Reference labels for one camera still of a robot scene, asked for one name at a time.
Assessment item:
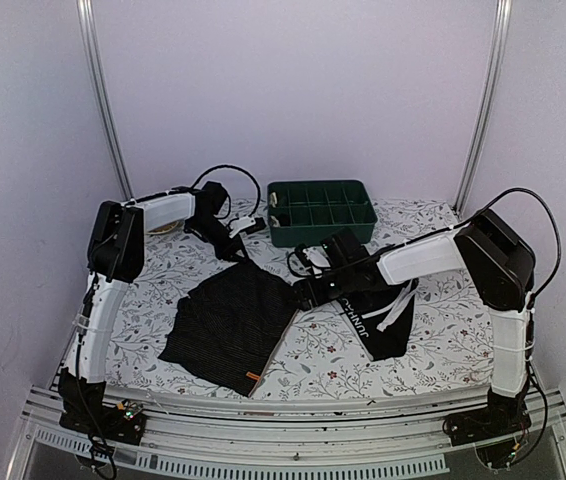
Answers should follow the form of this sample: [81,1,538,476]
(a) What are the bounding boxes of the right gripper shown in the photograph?
[287,264,357,311]

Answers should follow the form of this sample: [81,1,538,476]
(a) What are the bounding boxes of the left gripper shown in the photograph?
[189,215,252,264]

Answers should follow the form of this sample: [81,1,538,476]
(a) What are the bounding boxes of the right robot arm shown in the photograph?
[293,208,537,445]

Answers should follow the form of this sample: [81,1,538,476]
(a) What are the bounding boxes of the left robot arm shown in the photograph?
[58,182,247,445]

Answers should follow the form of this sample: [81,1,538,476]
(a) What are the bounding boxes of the black white-banded underwear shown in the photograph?
[337,279,419,362]

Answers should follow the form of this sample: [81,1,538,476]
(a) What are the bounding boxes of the green divided storage box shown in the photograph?
[267,180,377,248]

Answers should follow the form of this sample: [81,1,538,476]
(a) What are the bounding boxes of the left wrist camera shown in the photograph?
[228,215,266,238]

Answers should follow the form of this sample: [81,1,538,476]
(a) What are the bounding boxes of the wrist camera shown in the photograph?
[228,215,266,238]
[295,245,332,276]

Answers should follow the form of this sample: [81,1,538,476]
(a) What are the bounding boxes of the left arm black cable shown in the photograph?
[194,163,262,221]

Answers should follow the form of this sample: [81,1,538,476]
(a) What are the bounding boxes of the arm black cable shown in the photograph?
[467,187,563,311]
[194,163,262,221]

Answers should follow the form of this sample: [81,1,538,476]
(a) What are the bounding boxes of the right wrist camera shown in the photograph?
[295,245,332,276]

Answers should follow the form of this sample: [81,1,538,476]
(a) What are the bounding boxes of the front aluminium rail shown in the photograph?
[12,384,566,476]

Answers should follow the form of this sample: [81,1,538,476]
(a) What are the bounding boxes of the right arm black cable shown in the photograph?
[467,187,563,311]

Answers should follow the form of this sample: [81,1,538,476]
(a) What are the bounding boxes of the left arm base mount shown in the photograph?
[59,401,147,446]

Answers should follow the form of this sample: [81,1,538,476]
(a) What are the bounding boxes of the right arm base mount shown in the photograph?
[442,398,532,446]

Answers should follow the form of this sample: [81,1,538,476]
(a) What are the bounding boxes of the left aluminium frame post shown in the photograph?
[76,0,134,199]

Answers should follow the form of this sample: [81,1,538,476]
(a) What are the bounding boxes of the aluminium frame post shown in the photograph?
[76,0,134,199]
[453,0,512,214]

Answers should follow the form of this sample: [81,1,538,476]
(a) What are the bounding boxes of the right aluminium frame post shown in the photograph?
[453,0,512,214]

